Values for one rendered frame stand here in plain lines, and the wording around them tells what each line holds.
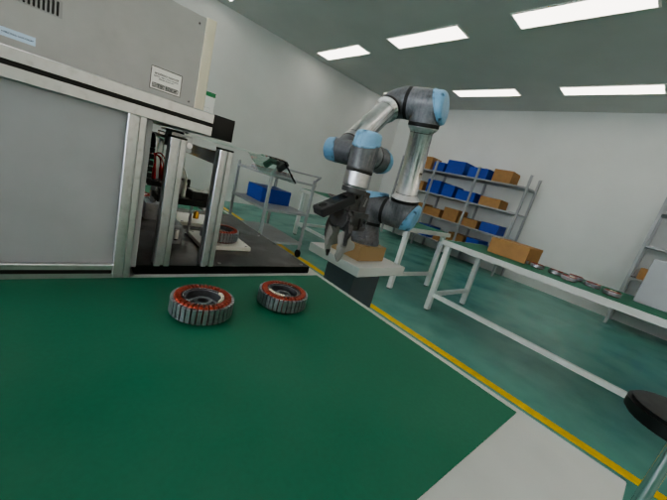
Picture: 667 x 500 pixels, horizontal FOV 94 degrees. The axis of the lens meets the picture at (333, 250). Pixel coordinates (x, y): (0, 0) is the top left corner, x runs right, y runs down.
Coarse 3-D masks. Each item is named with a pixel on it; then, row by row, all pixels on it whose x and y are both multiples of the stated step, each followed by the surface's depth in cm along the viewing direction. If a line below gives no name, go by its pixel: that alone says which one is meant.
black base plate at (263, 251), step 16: (144, 224) 95; (240, 224) 128; (144, 240) 82; (192, 240) 92; (256, 240) 111; (144, 256) 72; (176, 256) 77; (192, 256) 80; (224, 256) 86; (240, 256) 90; (256, 256) 94; (272, 256) 98; (288, 256) 102; (144, 272) 68; (160, 272) 70; (176, 272) 72; (192, 272) 75; (208, 272) 77; (224, 272) 80; (240, 272) 83; (256, 272) 86; (272, 272) 89; (288, 272) 93; (304, 272) 97
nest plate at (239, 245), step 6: (192, 234) 94; (198, 234) 95; (198, 240) 90; (240, 240) 101; (216, 246) 89; (222, 246) 91; (228, 246) 92; (234, 246) 93; (240, 246) 95; (246, 246) 96
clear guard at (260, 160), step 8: (168, 128) 82; (192, 136) 72; (224, 144) 77; (248, 152) 95; (256, 160) 105; (264, 160) 99; (272, 160) 94; (280, 160) 88; (264, 168) 104; (272, 168) 99; (280, 168) 94; (288, 168) 91; (272, 176) 104; (280, 176) 98; (288, 176) 93
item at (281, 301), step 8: (272, 280) 74; (264, 288) 68; (272, 288) 72; (280, 288) 74; (288, 288) 74; (296, 288) 74; (264, 296) 66; (272, 296) 66; (280, 296) 67; (288, 296) 70; (296, 296) 69; (304, 296) 70; (264, 304) 67; (272, 304) 66; (280, 304) 66; (288, 304) 66; (296, 304) 67; (304, 304) 69; (288, 312) 67; (296, 312) 68
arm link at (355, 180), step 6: (348, 174) 84; (354, 174) 83; (360, 174) 83; (348, 180) 84; (354, 180) 83; (360, 180) 83; (366, 180) 84; (348, 186) 85; (354, 186) 83; (360, 186) 84; (366, 186) 85
